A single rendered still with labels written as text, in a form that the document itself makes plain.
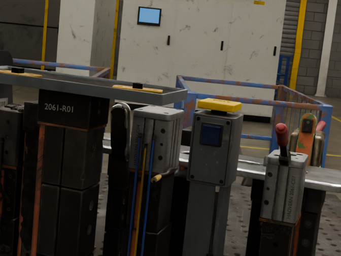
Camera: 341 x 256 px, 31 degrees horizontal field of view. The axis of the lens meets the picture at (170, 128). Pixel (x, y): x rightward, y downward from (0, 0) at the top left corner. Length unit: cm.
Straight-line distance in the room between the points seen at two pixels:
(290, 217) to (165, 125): 28
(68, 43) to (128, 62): 93
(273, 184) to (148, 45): 831
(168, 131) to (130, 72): 826
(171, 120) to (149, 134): 5
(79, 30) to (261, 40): 271
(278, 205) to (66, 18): 845
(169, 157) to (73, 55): 829
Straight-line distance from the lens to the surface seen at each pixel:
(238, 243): 178
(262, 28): 954
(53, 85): 105
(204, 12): 943
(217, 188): 100
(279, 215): 116
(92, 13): 941
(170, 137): 119
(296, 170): 114
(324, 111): 348
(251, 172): 127
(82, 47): 944
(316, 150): 147
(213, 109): 99
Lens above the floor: 127
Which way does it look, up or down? 9 degrees down
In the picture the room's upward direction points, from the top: 6 degrees clockwise
